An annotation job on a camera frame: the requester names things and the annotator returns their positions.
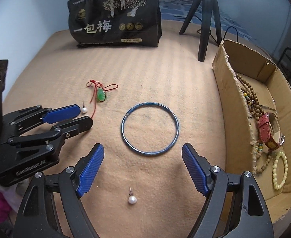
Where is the cream bead bracelet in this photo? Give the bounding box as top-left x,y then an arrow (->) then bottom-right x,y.
272,150 -> 289,190

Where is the open cardboard box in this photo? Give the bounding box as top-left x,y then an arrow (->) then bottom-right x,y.
213,40 -> 291,228

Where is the black cable with inline controller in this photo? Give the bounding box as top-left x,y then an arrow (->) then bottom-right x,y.
196,26 -> 240,43

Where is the long brown bead necklace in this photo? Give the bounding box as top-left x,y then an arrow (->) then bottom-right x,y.
235,73 -> 273,175

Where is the black tripod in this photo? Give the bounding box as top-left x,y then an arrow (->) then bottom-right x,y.
179,0 -> 222,62

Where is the blue bangle bracelet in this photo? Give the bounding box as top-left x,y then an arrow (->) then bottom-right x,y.
121,102 -> 180,157

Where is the green jade pendant red cord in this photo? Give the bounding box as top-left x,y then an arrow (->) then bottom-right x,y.
86,80 -> 119,118

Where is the black snack bag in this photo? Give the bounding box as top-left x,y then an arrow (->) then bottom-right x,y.
68,0 -> 161,47

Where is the black metal rack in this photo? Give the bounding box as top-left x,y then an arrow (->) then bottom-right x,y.
277,47 -> 291,80

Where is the white pearl earring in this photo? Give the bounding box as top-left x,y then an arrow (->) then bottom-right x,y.
81,101 -> 88,114
128,187 -> 137,205

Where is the red leather strap wristwatch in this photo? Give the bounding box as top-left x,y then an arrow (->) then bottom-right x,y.
258,112 -> 285,151

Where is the tan blanket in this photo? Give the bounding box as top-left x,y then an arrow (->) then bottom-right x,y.
3,20 -> 226,237

